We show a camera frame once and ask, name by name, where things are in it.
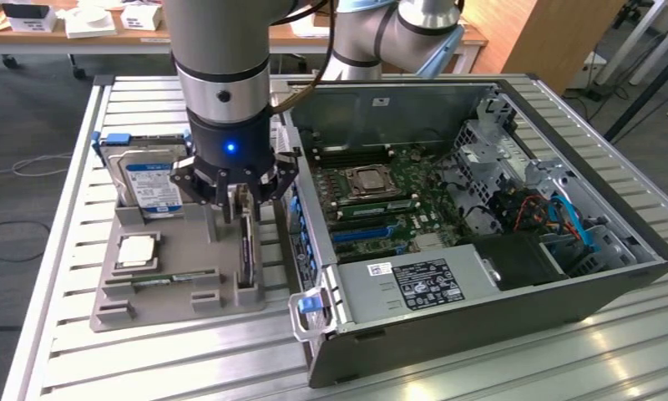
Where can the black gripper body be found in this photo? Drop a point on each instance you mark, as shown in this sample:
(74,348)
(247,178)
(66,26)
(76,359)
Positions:
(231,138)

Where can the black Nvidia graphics card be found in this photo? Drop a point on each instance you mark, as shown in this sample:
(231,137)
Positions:
(247,250)

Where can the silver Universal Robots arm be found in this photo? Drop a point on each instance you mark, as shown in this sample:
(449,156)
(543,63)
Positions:
(223,42)

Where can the hard disk with blue carrier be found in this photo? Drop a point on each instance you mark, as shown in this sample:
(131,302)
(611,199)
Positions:
(144,184)

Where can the metal CPU socket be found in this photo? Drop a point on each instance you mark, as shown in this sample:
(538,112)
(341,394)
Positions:
(352,184)

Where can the black RAM slot bank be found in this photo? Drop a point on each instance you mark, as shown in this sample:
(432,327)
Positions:
(351,152)
(361,203)

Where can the installed CPU with paste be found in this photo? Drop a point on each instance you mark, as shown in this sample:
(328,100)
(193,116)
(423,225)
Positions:
(372,179)

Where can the installed green RAM stick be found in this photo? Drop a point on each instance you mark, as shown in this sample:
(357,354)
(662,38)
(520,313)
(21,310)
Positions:
(375,210)

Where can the grey parts rack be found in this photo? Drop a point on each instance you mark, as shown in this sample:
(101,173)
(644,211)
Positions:
(189,259)

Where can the loose silver CPU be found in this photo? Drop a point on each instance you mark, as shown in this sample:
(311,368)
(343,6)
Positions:
(136,250)

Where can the loose green RAM stick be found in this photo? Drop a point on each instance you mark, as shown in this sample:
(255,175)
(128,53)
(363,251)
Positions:
(192,276)

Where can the green motherboard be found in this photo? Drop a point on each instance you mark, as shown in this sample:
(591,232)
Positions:
(423,196)

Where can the white paper stack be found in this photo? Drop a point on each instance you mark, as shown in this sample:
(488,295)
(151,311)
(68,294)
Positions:
(312,31)

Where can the grey power supply unit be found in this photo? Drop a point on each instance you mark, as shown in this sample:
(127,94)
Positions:
(367,288)

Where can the wooden desk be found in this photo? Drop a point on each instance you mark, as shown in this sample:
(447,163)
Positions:
(128,35)

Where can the black caster wheel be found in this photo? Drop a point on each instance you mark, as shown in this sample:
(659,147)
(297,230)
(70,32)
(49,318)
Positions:
(9,62)
(78,73)

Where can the blue case latch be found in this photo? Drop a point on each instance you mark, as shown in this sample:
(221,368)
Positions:
(309,305)

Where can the white printed box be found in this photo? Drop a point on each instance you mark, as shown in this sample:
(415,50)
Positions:
(140,17)

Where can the perforated metal drive cage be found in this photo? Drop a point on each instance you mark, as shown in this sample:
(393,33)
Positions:
(479,167)

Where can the white stacked container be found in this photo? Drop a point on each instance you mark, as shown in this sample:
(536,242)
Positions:
(89,25)

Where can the white box with black lid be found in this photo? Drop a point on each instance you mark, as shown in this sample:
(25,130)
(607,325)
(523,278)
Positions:
(30,21)

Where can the black fan shroud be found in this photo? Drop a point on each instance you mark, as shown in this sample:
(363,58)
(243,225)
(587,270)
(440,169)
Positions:
(517,259)

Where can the wooden cabinet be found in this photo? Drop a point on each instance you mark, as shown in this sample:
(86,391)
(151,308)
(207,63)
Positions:
(551,42)

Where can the open black PC case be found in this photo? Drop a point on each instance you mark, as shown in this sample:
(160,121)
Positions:
(535,334)

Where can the white floor box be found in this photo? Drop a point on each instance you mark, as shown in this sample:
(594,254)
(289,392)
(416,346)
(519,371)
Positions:
(587,71)

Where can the metal disk bay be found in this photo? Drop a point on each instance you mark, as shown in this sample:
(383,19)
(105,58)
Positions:
(607,250)

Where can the black slanted pole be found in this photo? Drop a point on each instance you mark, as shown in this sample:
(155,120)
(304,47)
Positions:
(652,92)

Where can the white table frame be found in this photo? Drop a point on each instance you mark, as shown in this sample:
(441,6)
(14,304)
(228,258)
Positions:
(636,42)

